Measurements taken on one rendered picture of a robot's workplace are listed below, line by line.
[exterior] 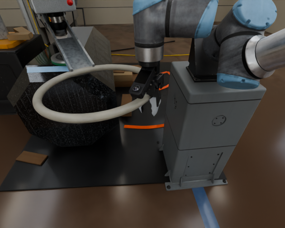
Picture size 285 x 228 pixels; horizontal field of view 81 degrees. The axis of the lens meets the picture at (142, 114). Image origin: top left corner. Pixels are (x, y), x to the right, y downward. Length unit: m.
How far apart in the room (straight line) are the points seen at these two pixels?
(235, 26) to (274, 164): 1.41
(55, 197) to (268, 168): 1.76
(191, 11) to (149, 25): 0.11
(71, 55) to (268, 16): 0.91
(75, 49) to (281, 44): 0.96
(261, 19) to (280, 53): 0.19
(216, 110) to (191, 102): 0.16
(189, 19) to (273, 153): 1.71
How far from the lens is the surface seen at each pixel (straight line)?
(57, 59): 1.32
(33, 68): 1.36
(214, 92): 0.89
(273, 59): 0.66
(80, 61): 1.03
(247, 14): 0.78
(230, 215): 1.49
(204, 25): 0.49
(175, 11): 0.49
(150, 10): 0.50
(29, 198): 1.64
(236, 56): 0.71
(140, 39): 0.52
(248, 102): 1.03
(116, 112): 0.52
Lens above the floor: 1.28
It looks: 39 degrees down
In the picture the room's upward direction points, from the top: straight up
